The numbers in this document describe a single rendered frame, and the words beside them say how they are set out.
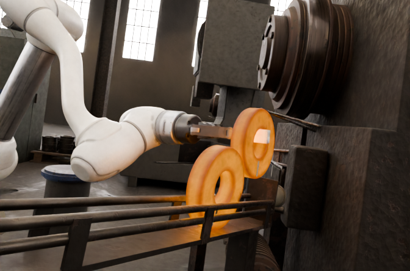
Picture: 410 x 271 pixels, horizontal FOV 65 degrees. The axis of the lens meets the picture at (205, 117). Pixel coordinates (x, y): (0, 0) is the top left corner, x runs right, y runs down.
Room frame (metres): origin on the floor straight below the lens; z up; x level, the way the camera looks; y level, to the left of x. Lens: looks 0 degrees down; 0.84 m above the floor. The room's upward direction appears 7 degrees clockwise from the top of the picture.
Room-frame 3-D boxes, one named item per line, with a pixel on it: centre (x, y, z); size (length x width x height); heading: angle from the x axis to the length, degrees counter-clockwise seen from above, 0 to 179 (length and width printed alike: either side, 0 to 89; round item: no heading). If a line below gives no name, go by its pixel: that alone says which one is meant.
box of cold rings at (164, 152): (3.96, 0.36, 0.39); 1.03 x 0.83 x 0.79; 94
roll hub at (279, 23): (1.20, -0.21, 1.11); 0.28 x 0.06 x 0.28; 0
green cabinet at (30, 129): (4.12, 2.41, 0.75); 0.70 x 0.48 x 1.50; 0
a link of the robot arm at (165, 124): (0.85, 0.07, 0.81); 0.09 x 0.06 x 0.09; 145
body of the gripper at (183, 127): (0.81, 0.01, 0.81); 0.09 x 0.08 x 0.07; 55
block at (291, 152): (0.97, -0.32, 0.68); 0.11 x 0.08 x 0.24; 90
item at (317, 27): (1.20, -0.31, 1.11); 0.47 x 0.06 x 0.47; 0
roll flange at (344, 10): (1.20, -0.39, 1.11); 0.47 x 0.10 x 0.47; 0
